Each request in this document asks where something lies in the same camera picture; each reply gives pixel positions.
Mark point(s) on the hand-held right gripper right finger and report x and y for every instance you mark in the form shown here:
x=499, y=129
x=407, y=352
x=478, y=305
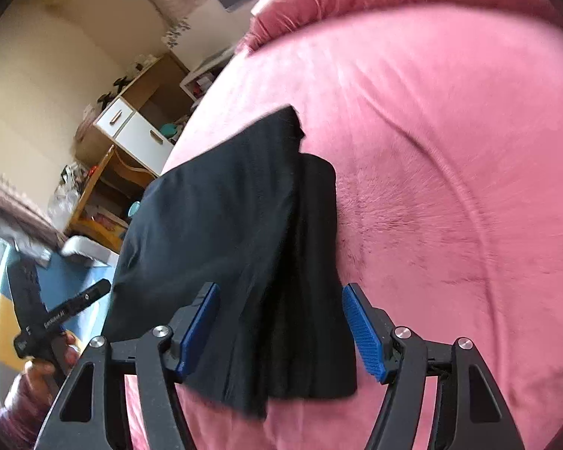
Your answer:
x=363, y=333

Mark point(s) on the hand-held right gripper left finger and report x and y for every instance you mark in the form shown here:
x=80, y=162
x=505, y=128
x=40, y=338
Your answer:
x=198, y=330

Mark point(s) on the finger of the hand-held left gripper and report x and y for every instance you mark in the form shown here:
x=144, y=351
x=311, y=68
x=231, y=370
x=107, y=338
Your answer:
x=82, y=301

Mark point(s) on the black pants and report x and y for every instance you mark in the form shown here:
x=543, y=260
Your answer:
x=234, y=225

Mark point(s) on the person's left forearm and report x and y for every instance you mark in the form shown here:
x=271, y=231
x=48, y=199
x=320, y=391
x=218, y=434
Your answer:
x=14, y=412

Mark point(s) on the person's left hand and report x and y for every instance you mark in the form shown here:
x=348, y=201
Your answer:
x=72, y=349

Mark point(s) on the white plastic bin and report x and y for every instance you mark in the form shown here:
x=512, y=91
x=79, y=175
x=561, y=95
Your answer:
x=87, y=251

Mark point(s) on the brown curtain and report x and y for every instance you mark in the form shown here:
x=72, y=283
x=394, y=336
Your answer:
x=14, y=206

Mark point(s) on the pink bed blanket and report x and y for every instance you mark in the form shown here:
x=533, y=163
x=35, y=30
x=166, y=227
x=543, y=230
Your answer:
x=450, y=197

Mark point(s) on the wooden cabinet with white drawers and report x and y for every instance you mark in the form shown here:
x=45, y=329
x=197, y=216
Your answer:
x=131, y=126

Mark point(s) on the white shelf unit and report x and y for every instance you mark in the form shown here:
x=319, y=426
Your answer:
x=206, y=77

